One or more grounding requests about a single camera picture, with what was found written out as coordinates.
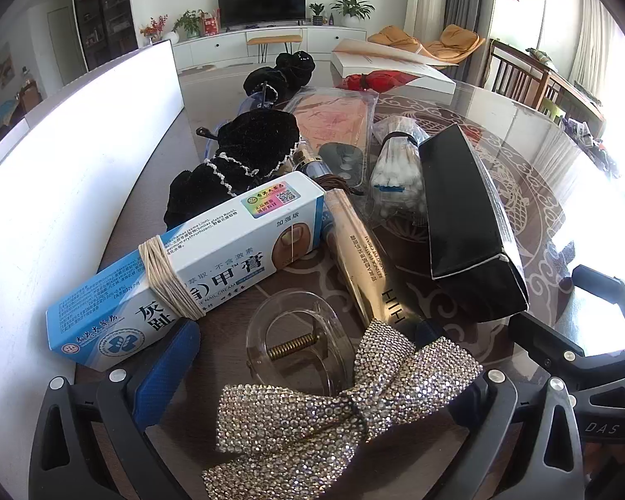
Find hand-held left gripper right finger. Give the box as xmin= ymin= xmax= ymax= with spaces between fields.
xmin=417 ymin=317 xmax=588 ymax=500

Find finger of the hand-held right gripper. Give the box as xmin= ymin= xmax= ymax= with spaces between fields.
xmin=509 ymin=311 xmax=623 ymax=376
xmin=570 ymin=265 xmax=625 ymax=347

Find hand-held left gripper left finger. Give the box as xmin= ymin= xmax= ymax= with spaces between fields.
xmin=28 ymin=317 xmax=204 ymax=500

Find blue white medicine box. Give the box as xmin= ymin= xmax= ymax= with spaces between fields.
xmin=46 ymin=171 xmax=326 ymax=373

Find rhinestone bow hair clip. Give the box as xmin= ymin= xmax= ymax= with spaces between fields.
xmin=202 ymin=319 xmax=485 ymax=500

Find phone case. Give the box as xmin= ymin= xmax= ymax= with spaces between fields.
xmin=281 ymin=87 xmax=380 ymax=196

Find tan rubber band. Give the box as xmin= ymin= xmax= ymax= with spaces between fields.
xmin=138 ymin=234 xmax=204 ymax=321

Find clear hair claw clip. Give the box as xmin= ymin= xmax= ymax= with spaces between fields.
xmin=246 ymin=289 xmax=363 ymax=399

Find black cardboard box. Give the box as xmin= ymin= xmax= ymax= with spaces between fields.
xmin=418 ymin=123 xmax=529 ymax=324

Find white panel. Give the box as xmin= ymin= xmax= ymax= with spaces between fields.
xmin=0 ymin=39 xmax=185 ymax=472

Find long gold cosmetic box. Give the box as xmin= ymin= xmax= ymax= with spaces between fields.
xmin=323 ymin=187 xmax=428 ymax=334

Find bag of cotton swabs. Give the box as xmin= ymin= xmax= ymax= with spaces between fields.
xmin=370 ymin=116 xmax=430 ymax=227

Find wooden chair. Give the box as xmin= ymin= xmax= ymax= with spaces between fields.
xmin=482 ymin=39 xmax=566 ymax=115

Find black scrunchie with white trim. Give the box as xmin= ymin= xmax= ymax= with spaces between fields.
xmin=167 ymin=111 xmax=300 ymax=230

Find small bottle with gold cap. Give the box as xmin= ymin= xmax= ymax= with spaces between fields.
xmin=292 ymin=146 xmax=335 ymax=178

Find white box with open lid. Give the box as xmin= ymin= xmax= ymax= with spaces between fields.
xmin=330 ymin=38 xmax=458 ymax=96

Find orange lounge chair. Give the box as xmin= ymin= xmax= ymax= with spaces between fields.
xmin=422 ymin=24 xmax=486 ymax=63
xmin=367 ymin=26 xmax=430 ymax=52

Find red pouch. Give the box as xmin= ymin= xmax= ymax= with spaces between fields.
xmin=342 ymin=69 xmax=423 ymax=93

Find black velvet scrunchie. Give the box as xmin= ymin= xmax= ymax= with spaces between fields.
xmin=244 ymin=51 xmax=316 ymax=104

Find white television cabinet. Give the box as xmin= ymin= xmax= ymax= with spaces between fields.
xmin=172 ymin=23 xmax=370 ymax=71

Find red flowers in vase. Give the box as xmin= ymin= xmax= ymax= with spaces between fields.
xmin=140 ymin=15 xmax=180 ymax=45

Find green potted plant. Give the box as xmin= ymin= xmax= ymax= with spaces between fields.
xmin=173 ymin=9 xmax=206 ymax=38

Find wooden stool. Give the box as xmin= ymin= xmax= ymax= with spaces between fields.
xmin=246 ymin=34 xmax=304 ymax=63

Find dark glass display cabinet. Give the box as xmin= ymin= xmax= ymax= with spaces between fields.
xmin=72 ymin=0 xmax=139 ymax=71

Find black television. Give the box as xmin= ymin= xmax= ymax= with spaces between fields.
xmin=217 ymin=0 xmax=307 ymax=27

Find large leafy potted plant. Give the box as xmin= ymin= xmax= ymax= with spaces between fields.
xmin=330 ymin=0 xmax=376 ymax=28

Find brown hair tie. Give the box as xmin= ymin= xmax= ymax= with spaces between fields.
xmin=315 ymin=174 xmax=366 ymax=195

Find framed wall picture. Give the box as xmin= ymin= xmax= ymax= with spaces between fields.
xmin=0 ymin=43 xmax=18 ymax=83

